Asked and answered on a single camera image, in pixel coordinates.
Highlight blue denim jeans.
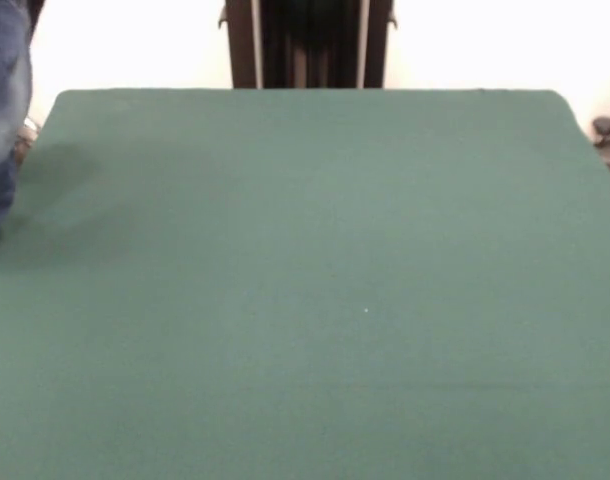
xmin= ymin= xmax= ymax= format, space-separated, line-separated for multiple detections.
xmin=0 ymin=0 xmax=36 ymax=251

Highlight dark green table cloth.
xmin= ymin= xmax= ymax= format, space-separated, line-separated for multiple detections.
xmin=0 ymin=88 xmax=610 ymax=480

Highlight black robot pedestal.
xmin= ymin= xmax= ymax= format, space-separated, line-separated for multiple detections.
xmin=218 ymin=0 xmax=400 ymax=90

